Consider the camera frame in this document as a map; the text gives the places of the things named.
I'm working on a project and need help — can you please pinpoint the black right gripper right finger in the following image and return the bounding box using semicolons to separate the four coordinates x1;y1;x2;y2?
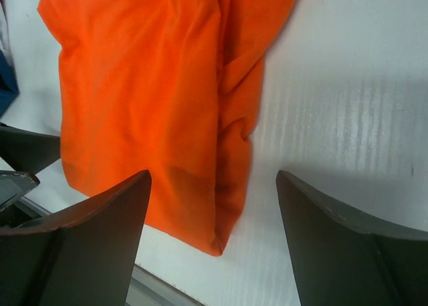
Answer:
276;170;427;305

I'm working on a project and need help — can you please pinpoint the orange t shirt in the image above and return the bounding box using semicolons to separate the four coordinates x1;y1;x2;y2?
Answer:
37;0;297;256

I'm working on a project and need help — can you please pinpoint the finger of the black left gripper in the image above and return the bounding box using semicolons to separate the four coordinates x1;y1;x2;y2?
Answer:
0;170;40;211
1;125;61;174

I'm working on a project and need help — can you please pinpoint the blue folded t shirt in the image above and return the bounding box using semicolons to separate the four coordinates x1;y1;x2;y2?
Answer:
0;52;19;116

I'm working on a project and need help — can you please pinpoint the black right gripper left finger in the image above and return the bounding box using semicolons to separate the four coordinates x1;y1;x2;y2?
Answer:
1;170;152;305

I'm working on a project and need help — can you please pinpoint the aluminium mounting rail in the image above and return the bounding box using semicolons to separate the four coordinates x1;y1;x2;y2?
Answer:
1;198;196;305

